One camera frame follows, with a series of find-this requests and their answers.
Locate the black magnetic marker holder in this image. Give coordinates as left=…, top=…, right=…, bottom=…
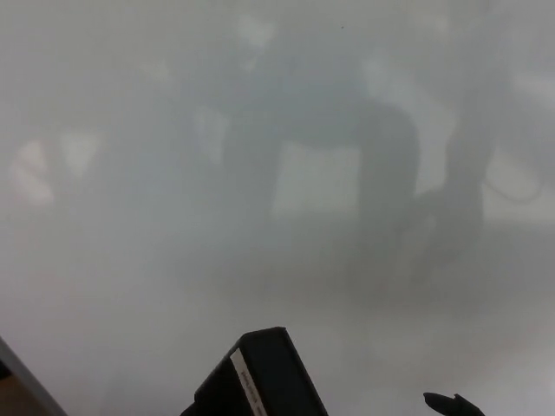
left=181, top=327, right=330, bottom=416

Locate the white whiteboard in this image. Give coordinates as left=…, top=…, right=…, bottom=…
left=0, top=0, right=555, bottom=416

